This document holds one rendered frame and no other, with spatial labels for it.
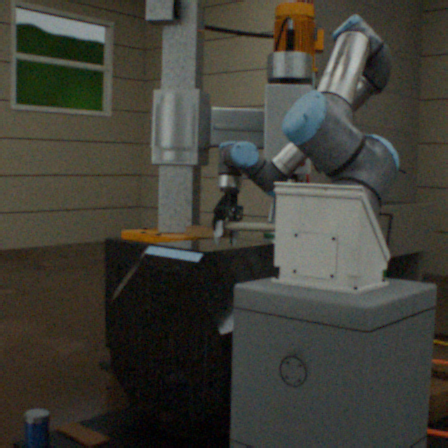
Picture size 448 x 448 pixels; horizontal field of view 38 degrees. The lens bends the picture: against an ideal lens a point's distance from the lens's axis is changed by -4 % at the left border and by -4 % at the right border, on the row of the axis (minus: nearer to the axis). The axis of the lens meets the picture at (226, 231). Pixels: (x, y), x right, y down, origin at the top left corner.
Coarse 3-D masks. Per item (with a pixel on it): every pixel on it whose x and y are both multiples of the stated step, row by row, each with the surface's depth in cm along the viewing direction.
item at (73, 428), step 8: (64, 424) 279; (72, 424) 280; (64, 432) 272; (72, 432) 272; (80, 432) 272; (88, 432) 272; (96, 432) 272; (80, 440) 265; (88, 440) 264; (96, 440) 264; (104, 440) 265
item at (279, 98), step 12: (276, 84) 309; (288, 84) 308; (276, 96) 308; (288, 96) 308; (300, 96) 307; (276, 108) 309; (288, 108) 308; (264, 120) 311; (276, 120) 309; (264, 132) 311; (276, 132) 310; (276, 144) 311; (264, 156) 312; (300, 168) 310
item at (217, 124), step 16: (160, 112) 354; (176, 112) 350; (192, 112) 352; (208, 112) 359; (224, 112) 364; (240, 112) 366; (256, 112) 368; (160, 128) 355; (176, 128) 351; (192, 128) 353; (208, 128) 360; (224, 128) 364; (240, 128) 366; (256, 128) 368; (160, 144) 355; (176, 144) 352; (192, 144) 353; (208, 144) 361; (256, 144) 370
